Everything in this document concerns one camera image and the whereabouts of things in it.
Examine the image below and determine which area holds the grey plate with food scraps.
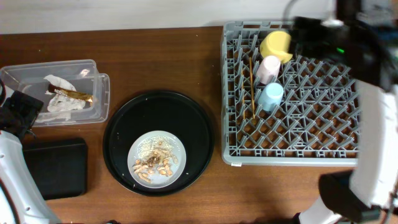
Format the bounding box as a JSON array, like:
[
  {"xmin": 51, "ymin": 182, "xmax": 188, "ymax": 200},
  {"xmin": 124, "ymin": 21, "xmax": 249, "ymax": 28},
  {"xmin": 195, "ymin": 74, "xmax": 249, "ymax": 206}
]
[{"xmin": 127, "ymin": 131, "xmax": 187, "ymax": 189}]

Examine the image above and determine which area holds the grey plastic dishwasher rack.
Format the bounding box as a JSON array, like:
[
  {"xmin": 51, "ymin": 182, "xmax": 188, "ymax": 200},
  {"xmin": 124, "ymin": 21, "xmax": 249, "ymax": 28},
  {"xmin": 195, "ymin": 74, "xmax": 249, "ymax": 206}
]
[{"xmin": 221, "ymin": 21, "xmax": 360, "ymax": 167}]

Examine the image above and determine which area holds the pink cup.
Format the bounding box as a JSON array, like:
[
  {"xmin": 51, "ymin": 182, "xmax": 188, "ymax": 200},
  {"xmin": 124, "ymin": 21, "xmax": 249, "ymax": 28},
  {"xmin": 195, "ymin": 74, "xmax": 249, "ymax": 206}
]
[{"xmin": 256, "ymin": 55, "xmax": 280, "ymax": 85}]

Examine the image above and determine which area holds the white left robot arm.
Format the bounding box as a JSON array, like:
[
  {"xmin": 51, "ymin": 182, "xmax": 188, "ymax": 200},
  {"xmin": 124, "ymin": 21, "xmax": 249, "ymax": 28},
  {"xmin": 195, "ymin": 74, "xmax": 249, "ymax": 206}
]
[{"xmin": 1, "ymin": 91, "xmax": 61, "ymax": 224}]

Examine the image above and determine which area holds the clear plastic waste bin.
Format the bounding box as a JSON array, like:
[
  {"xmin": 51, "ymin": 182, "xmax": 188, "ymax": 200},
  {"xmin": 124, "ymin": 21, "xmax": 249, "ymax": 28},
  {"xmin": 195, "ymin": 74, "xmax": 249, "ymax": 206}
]
[{"xmin": 1, "ymin": 59, "xmax": 110, "ymax": 127}]

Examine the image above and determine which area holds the gold snack wrapper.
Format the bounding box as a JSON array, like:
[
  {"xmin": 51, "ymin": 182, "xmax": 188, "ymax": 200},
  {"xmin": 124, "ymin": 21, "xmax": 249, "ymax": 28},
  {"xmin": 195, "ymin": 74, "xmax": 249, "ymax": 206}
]
[{"xmin": 48, "ymin": 84, "xmax": 93, "ymax": 105}]

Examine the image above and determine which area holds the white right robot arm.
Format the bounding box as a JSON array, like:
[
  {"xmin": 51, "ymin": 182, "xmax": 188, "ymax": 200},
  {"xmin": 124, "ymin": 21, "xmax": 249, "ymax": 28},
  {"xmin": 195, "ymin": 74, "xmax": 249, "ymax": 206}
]
[{"xmin": 289, "ymin": 17, "xmax": 397, "ymax": 223}]

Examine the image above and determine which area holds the crumpled white tissue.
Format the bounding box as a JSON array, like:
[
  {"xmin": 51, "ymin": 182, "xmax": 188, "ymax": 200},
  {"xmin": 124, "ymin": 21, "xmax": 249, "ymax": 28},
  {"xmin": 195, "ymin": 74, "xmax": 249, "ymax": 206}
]
[{"xmin": 36, "ymin": 75, "xmax": 86, "ymax": 123}]

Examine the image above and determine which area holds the black rectangular box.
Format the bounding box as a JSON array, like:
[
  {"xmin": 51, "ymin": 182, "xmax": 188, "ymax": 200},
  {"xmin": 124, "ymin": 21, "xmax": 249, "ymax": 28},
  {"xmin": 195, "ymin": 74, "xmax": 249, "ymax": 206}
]
[{"xmin": 23, "ymin": 138, "xmax": 88, "ymax": 200}]

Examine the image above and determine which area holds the wooden chopstick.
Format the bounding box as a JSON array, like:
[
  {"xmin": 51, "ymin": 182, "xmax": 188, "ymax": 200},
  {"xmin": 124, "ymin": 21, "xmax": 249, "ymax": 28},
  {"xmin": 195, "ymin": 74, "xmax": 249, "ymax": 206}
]
[
  {"xmin": 249, "ymin": 57, "xmax": 256, "ymax": 119},
  {"xmin": 241, "ymin": 68, "xmax": 246, "ymax": 121}
]

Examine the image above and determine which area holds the light blue cup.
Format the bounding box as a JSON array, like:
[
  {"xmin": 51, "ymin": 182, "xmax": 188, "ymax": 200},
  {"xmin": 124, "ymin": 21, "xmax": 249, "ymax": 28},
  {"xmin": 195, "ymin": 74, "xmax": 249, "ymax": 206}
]
[{"xmin": 257, "ymin": 82, "xmax": 284, "ymax": 112}]

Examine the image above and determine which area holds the yellow bowl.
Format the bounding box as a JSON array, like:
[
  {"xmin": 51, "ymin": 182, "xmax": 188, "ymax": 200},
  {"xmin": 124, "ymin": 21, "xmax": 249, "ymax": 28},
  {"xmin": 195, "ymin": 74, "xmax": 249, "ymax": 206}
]
[{"xmin": 260, "ymin": 30, "xmax": 293, "ymax": 63}]

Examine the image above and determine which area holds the round black serving tray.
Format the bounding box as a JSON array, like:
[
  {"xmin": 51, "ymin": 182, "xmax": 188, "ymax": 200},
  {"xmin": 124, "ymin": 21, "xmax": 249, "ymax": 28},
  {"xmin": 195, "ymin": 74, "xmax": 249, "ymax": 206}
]
[{"xmin": 103, "ymin": 90, "xmax": 215, "ymax": 197}]

